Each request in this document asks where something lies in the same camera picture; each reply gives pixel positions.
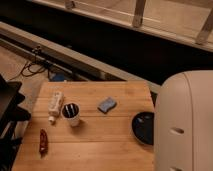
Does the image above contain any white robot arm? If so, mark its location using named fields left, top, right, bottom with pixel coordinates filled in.
left=154, top=70, right=213, bottom=171

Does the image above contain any dark ceramic bowl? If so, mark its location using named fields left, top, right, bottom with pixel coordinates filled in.
left=131, top=112, right=154, bottom=145

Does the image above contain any blue sponge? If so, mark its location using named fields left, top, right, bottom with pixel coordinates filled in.
left=98, top=97, right=117, bottom=113

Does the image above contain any blue floor object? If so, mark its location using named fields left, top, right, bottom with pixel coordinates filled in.
left=50, top=74, right=65, bottom=82

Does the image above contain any white tube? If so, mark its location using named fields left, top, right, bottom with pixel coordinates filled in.
left=48, top=91, right=64, bottom=125

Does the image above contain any red pocket knife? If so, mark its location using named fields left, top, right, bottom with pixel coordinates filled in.
left=39, top=129, right=48, bottom=155

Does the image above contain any black chair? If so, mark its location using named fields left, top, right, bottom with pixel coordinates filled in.
left=0, top=74, right=31, bottom=171

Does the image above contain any black cable on floor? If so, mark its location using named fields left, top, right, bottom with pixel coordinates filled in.
left=9, top=46, right=54, bottom=82

